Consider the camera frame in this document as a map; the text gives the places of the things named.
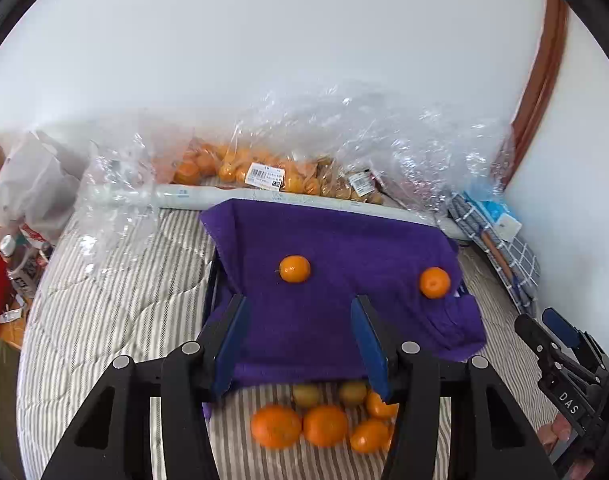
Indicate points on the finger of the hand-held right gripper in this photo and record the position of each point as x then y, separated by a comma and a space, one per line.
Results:
560, 327
531, 332

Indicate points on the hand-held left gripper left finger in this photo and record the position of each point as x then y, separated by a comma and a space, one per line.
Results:
232, 347

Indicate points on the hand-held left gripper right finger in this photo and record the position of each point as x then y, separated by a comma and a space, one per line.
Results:
372, 347

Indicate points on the small yellow-green fruit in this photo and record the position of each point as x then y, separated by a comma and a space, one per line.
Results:
353, 392
306, 394

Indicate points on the large orange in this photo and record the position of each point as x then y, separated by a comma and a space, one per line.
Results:
277, 426
369, 436
380, 406
325, 425

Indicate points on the small orange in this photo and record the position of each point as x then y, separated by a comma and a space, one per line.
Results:
294, 268
435, 282

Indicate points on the bag of brown fruits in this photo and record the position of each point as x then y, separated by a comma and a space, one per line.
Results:
342, 182

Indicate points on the person's right hand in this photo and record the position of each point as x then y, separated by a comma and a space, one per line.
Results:
554, 435

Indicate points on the grey checkered cloth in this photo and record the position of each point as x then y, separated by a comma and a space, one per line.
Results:
521, 260

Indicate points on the purple towel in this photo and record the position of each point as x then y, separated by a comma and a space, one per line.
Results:
334, 260

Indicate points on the blue white tissue pack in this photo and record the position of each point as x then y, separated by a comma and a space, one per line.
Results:
501, 217

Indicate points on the white paper roll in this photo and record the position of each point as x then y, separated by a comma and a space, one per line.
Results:
184, 195

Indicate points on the labelled bag of oranges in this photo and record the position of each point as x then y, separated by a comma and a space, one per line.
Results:
244, 167

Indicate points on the plain bag of oranges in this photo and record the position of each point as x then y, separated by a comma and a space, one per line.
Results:
187, 170

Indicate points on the crumpled clear plastic bag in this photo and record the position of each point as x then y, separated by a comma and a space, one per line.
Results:
114, 195

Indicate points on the large clear plastic bag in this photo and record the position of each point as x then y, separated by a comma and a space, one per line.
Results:
384, 130

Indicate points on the wooden side table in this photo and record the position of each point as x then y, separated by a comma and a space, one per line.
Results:
12, 330

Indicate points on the white capped bottle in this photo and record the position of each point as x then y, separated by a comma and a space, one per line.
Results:
8, 247

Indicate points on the white plastic bag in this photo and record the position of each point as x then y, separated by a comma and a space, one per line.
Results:
32, 185

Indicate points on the brown wooden door frame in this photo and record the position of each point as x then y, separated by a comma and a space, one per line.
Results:
546, 85

